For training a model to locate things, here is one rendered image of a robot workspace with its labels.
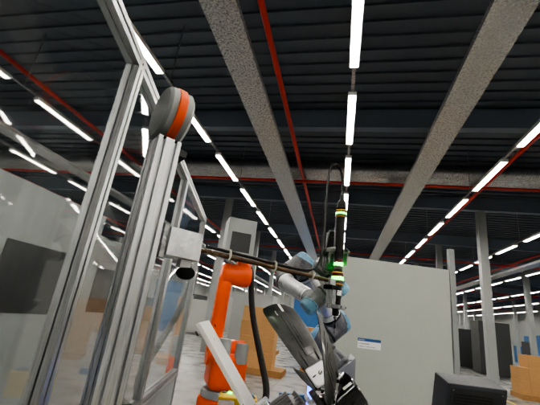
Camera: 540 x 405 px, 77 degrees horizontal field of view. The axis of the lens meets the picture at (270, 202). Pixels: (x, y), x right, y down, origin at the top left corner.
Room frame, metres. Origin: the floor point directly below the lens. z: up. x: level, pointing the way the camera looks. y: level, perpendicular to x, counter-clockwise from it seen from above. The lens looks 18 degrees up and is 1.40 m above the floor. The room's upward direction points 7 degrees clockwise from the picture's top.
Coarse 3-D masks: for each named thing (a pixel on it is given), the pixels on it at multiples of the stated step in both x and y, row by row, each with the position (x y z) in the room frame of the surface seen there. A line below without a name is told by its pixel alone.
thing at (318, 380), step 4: (320, 360) 1.21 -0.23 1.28; (316, 364) 1.19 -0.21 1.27; (320, 364) 1.20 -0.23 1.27; (308, 368) 1.17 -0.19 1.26; (312, 368) 1.17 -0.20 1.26; (316, 368) 1.18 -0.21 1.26; (320, 368) 1.19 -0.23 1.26; (308, 372) 1.16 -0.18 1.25; (312, 372) 1.17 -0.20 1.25; (316, 372) 1.17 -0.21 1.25; (312, 376) 1.16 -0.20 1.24; (316, 376) 1.16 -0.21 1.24; (320, 376) 1.17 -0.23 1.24; (312, 380) 1.15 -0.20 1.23; (316, 380) 1.16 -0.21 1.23; (320, 380) 1.16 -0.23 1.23; (316, 384) 1.15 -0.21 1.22; (320, 384) 1.15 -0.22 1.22
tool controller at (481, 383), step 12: (444, 384) 1.58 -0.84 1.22; (456, 384) 1.56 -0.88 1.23; (468, 384) 1.57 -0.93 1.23; (480, 384) 1.58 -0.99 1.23; (492, 384) 1.60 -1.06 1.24; (432, 396) 1.68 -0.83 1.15; (444, 396) 1.58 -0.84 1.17; (456, 396) 1.57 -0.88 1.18; (468, 396) 1.57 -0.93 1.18; (480, 396) 1.57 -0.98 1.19; (492, 396) 1.57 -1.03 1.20; (504, 396) 1.57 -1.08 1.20
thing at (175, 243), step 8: (168, 224) 0.83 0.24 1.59; (168, 232) 0.83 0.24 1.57; (176, 232) 0.83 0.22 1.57; (184, 232) 0.84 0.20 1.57; (192, 232) 0.85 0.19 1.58; (160, 240) 0.83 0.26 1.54; (168, 240) 0.82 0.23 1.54; (176, 240) 0.83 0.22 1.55; (184, 240) 0.84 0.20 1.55; (192, 240) 0.86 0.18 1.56; (200, 240) 0.87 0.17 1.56; (160, 248) 0.82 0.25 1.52; (168, 248) 0.82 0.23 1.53; (176, 248) 0.83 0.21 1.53; (184, 248) 0.85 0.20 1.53; (192, 248) 0.86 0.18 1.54; (200, 248) 0.87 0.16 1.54; (160, 256) 0.83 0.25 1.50; (168, 256) 0.86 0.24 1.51; (176, 256) 0.84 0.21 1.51; (184, 256) 0.85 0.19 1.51; (192, 256) 0.86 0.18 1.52
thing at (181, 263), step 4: (180, 260) 0.87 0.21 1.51; (184, 260) 0.87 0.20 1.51; (188, 260) 0.88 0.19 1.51; (176, 264) 0.89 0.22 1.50; (180, 264) 0.87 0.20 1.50; (184, 264) 0.87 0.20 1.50; (188, 264) 0.88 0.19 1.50; (180, 268) 0.87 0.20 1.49; (184, 268) 0.87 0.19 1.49; (188, 268) 0.88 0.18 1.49; (192, 268) 0.89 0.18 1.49; (176, 272) 0.88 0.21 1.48; (180, 272) 0.87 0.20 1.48; (184, 272) 0.87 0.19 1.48; (188, 272) 0.88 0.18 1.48; (192, 272) 0.89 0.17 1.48; (180, 276) 0.88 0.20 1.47; (184, 276) 0.88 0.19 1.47; (188, 276) 0.88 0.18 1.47; (192, 276) 0.89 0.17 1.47
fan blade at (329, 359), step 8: (320, 320) 0.93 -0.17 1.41; (320, 328) 0.89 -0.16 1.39; (320, 336) 0.88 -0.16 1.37; (328, 336) 0.99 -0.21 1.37; (328, 344) 0.96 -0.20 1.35; (328, 352) 0.93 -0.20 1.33; (328, 360) 0.92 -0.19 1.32; (328, 368) 0.91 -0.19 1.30; (336, 368) 1.03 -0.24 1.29; (328, 376) 0.92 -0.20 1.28; (336, 376) 1.05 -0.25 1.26; (328, 384) 0.92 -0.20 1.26; (328, 392) 0.93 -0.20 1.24; (328, 400) 0.95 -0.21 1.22
